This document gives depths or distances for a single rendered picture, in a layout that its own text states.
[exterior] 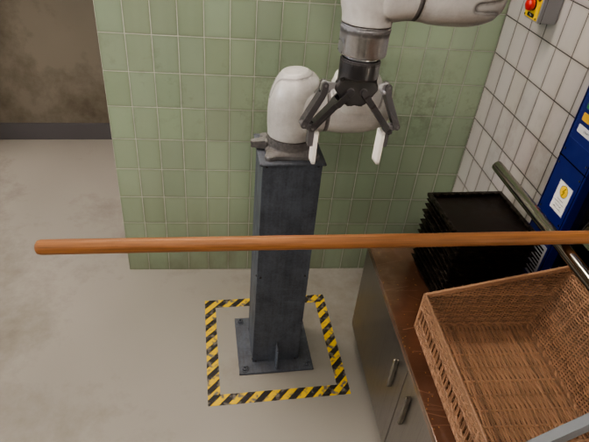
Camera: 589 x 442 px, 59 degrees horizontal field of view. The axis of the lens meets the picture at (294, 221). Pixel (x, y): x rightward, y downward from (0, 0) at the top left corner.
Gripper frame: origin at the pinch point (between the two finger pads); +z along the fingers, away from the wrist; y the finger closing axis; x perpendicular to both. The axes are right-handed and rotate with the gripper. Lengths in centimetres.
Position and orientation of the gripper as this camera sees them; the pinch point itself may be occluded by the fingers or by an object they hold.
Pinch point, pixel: (344, 156)
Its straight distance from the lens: 108.3
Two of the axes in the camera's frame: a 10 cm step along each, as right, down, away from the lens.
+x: 1.8, 5.5, -8.2
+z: -1.0, 8.4, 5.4
